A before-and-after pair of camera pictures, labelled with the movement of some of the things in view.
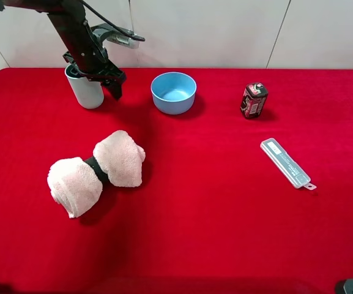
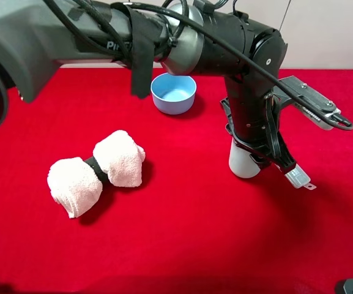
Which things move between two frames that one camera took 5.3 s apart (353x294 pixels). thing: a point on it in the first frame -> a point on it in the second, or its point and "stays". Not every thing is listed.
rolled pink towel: (75, 185) stays
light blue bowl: (174, 92) stays
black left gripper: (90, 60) -> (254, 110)
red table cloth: (212, 214) stays
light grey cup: (90, 94) -> (241, 163)
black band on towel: (92, 162) stays
